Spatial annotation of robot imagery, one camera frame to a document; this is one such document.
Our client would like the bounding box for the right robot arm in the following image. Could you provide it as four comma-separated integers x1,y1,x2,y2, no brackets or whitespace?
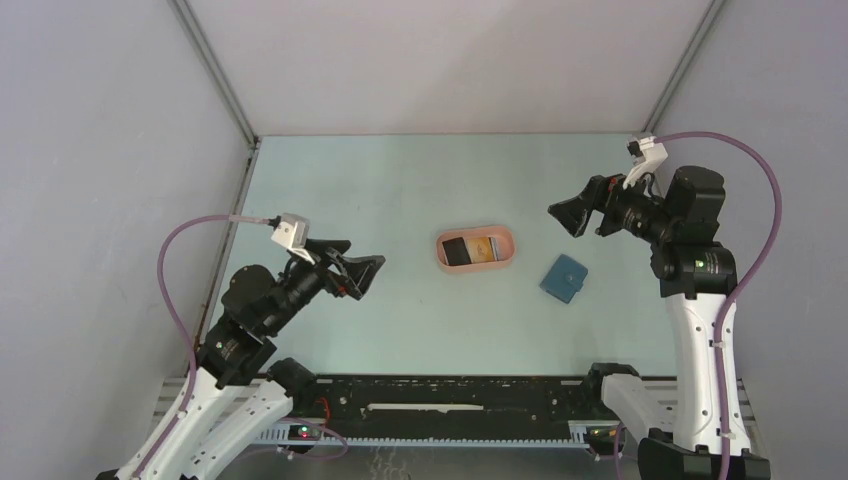
548,166,771,479

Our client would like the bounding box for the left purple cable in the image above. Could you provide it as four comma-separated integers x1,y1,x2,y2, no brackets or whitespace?
132,214,274,478

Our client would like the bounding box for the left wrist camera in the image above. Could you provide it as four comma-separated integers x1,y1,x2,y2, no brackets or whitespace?
268,213,316,265

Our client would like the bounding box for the blue card holder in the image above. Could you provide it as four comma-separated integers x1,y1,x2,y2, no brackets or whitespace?
539,254,588,304

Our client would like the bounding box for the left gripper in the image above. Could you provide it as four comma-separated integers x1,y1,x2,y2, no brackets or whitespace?
265,237,386,332

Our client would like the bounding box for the pink oval tray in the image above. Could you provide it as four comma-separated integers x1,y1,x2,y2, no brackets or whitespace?
436,225,517,274

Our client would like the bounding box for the black card in tray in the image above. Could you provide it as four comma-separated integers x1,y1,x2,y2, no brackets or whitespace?
442,237,471,267

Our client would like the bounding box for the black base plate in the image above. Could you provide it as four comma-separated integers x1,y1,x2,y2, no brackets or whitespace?
292,375,617,442

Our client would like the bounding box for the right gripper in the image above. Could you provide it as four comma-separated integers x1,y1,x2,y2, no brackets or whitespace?
549,164,677,245

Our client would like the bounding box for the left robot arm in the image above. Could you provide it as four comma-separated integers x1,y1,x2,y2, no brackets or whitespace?
98,239,385,479

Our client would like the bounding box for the yellow card in tray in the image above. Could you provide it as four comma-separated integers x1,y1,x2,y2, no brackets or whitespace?
464,236,499,264

